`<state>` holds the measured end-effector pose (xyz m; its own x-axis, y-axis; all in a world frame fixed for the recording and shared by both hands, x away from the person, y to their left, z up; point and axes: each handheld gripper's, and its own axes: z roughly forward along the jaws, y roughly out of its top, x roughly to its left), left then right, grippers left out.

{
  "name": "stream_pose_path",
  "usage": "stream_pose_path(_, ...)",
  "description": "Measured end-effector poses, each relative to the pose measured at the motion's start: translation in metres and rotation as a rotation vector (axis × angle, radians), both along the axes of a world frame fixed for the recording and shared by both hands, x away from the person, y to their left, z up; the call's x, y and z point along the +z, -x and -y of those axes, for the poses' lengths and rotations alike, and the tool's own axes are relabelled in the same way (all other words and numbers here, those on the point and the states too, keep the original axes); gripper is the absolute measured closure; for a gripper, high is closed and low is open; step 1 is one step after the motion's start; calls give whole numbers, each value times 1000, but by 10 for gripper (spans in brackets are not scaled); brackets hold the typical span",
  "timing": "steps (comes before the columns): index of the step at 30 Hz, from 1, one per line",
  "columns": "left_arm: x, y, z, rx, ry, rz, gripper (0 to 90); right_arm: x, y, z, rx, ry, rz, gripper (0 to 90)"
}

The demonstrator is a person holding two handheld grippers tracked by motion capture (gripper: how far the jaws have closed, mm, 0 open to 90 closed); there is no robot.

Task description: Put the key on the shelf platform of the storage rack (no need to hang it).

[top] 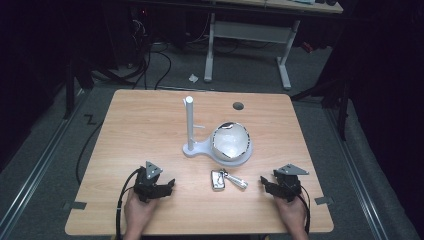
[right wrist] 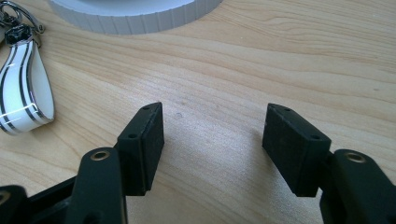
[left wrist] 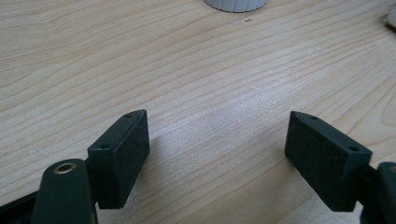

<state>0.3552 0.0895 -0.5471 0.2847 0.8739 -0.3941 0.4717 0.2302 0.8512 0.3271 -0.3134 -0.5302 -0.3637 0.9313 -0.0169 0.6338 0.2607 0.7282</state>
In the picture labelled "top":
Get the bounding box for person's right hand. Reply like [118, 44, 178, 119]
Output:
[273, 189, 308, 234]

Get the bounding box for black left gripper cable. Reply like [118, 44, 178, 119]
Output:
[114, 167, 143, 240]

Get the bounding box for black floor cables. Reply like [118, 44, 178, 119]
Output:
[96, 18, 214, 91]

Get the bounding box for white bowl with dark pattern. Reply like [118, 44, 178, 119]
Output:
[212, 121, 251, 162]

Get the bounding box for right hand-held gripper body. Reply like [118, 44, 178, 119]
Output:
[273, 163, 310, 203]

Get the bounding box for wooden desk with white legs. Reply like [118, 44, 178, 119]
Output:
[203, 0, 344, 91]

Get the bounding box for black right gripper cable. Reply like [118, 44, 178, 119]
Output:
[298, 184, 312, 235]

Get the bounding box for person's left hand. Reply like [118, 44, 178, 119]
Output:
[123, 189, 158, 234]

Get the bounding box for grey tape strip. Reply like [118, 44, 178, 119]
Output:
[63, 201, 88, 211]
[314, 196, 335, 206]

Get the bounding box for black cable beside table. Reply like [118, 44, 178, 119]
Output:
[75, 113, 105, 186]

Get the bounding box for metal floor rail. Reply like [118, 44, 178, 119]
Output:
[324, 108, 391, 240]
[0, 89, 90, 238]

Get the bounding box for silver key fob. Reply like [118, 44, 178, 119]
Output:
[210, 168, 249, 192]

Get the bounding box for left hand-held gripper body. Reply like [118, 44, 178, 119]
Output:
[133, 160, 167, 203]

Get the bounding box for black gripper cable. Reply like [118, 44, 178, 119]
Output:
[114, 167, 143, 240]
[298, 184, 312, 235]

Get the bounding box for white stand with pole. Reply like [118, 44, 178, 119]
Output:
[181, 95, 254, 168]

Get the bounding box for black metal stand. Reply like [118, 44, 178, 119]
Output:
[291, 76, 351, 141]
[63, 56, 96, 120]

